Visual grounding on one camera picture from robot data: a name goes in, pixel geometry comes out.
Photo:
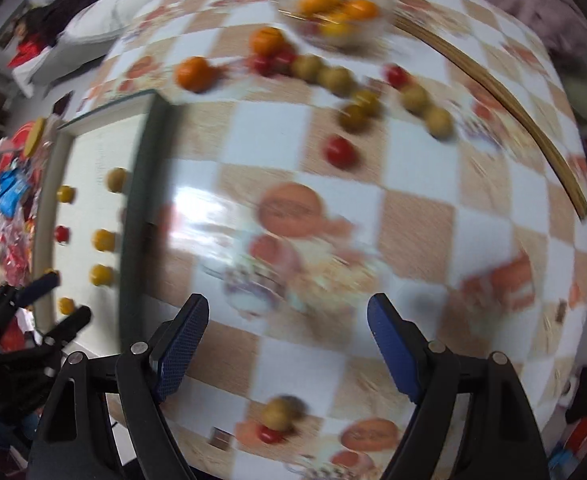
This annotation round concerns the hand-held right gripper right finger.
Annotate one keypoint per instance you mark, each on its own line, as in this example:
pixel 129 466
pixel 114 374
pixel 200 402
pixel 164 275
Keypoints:
pixel 398 355

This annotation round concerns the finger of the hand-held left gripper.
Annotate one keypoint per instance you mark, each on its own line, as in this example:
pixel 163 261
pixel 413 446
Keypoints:
pixel 73 322
pixel 40 285

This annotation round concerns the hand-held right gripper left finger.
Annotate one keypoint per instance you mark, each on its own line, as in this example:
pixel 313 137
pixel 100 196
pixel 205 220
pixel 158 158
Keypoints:
pixel 181 355

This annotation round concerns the yellow cherry tomato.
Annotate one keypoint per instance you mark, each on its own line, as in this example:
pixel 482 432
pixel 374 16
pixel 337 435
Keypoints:
pixel 65 193
pixel 336 29
pixel 101 275
pixel 66 306
pixel 367 101
pixel 353 119
pixel 104 240

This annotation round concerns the red cherry tomato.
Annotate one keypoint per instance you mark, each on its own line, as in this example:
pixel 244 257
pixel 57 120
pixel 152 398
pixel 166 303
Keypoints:
pixel 397 75
pixel 62 233
pixel 261 65
pixel 269 435
pixel 284 59
pixel 341 151

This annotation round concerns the tan longan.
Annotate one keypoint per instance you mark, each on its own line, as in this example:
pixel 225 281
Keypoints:
pixel 337 81
pixel 117 180
pixel 439 121
pixel 279 411
pixel 416 97
pixel 307 66

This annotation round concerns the white tray with green rim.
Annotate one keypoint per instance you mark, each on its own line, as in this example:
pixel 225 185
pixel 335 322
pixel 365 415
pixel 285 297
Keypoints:
pixel 93 150

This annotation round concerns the pile of red snack packets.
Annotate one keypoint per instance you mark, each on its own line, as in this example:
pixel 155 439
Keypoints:
pixel 13 250

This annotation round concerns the printed checkered tablecloth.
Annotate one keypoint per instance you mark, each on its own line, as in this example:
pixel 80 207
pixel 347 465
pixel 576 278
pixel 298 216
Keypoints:
pixel 423 270

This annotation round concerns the blue snack packet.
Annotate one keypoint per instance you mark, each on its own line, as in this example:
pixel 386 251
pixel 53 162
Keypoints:
pixel 10 190

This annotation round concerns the black object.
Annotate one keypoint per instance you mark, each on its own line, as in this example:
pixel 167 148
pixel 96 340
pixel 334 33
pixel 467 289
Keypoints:
pixel 586 395

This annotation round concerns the red box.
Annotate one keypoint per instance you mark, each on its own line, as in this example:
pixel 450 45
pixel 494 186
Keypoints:
pixel 586 437

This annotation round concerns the red and black garment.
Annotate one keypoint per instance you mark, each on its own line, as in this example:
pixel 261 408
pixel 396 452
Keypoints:
pixel 28 50

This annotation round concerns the orange mandarin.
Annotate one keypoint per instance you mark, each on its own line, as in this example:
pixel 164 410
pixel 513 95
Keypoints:
pixel 193 74
pixel 316 4
pixel 361 9
pixel 268 40

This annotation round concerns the long bamboo stick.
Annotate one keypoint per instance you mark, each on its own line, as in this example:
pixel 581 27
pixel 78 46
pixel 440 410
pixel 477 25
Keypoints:
pixel 523 125

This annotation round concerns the black clothing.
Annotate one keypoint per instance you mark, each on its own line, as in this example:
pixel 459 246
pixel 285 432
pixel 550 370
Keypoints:
pixel 63 15

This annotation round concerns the white cloth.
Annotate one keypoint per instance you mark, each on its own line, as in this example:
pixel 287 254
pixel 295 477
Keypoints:
pixel 98 15

